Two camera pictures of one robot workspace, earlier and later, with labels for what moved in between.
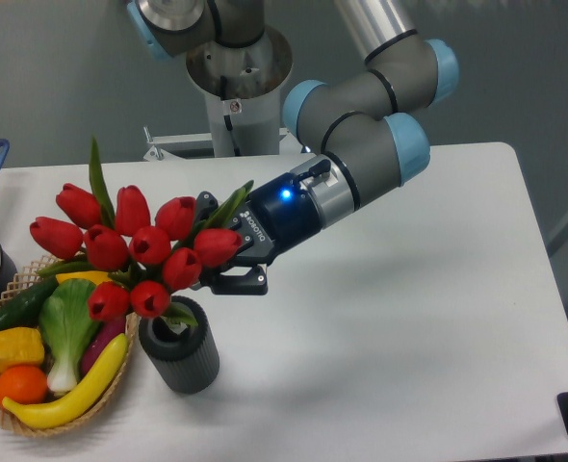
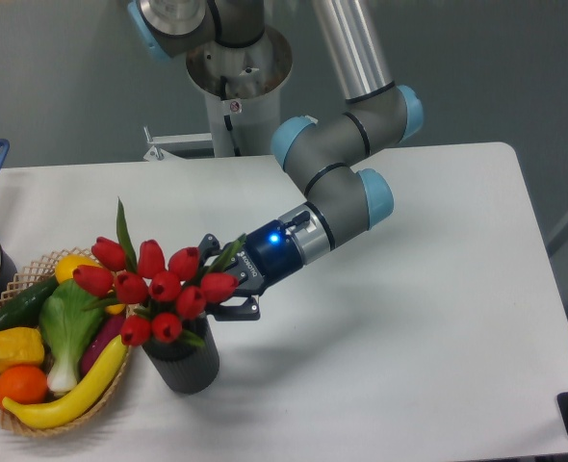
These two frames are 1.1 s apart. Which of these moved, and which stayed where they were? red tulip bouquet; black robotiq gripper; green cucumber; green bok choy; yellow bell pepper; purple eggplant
Moved: red tulip bouquet; black robotiq gripper
Stayed: green bok choy; purple eggplant; yellow bell pepper; green cucumber
